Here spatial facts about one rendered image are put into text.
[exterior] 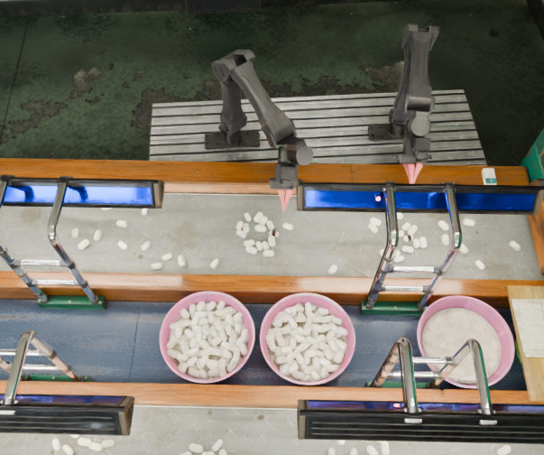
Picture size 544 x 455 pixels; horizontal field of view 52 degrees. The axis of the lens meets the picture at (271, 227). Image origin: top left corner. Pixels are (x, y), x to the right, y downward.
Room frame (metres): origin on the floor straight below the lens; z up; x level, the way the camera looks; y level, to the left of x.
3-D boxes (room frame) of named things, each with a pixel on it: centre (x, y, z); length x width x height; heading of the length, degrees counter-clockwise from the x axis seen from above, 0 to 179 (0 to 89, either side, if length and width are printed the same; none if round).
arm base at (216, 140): (1.31, 0.14, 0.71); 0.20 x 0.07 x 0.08; 93
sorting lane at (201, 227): (0.87, 0.06, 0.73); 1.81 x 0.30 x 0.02; 89
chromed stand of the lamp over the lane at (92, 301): (0.74, 0.60, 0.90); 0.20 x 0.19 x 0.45; 89
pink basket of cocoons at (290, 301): (0.53, -0.10, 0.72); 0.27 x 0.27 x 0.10
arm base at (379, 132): (1.34, -0.46, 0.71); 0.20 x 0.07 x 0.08; 93
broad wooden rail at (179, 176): (1.08, 0.05, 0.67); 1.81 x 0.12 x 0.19; 89
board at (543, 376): (0.52, -0.76, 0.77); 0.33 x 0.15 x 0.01; 179
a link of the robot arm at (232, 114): (1.29, 0.13, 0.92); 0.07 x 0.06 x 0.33; 127
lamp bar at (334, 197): (0.80, -0.38, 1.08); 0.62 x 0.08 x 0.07; 89
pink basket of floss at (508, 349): (0.52, -0.54, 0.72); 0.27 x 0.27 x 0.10
